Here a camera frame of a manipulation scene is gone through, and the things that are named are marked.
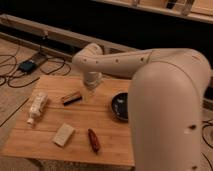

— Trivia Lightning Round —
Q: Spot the beige sponge block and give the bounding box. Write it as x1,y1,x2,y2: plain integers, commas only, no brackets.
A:
53,123,75,147

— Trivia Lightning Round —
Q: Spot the wooden brush with black bristles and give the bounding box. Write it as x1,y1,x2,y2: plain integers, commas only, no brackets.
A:
61,91,82,106

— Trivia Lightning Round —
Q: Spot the red-brown pocket knife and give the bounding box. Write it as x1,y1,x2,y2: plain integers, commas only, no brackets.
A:
88,129,100,153

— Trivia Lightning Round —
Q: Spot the black cable left floor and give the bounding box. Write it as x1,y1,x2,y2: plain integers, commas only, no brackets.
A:
0,46,72,89

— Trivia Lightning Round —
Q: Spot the dark round bowl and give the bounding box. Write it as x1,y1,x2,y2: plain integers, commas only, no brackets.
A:
110,92,128,122

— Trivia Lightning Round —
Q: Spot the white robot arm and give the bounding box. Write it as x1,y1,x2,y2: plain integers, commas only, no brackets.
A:
72,43,211,171

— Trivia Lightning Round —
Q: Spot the wooden table board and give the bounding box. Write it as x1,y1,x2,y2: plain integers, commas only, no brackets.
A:
2,76,134,166

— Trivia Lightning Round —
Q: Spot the black cable floor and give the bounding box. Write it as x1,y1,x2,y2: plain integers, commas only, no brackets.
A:
201,118,213,168
0,46,72,89

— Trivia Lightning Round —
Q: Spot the black cable right floor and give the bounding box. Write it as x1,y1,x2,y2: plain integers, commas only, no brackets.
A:
201,118,213,168

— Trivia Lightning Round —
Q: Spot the white plastic bottle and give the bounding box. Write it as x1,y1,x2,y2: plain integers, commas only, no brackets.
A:
27,92,48,125

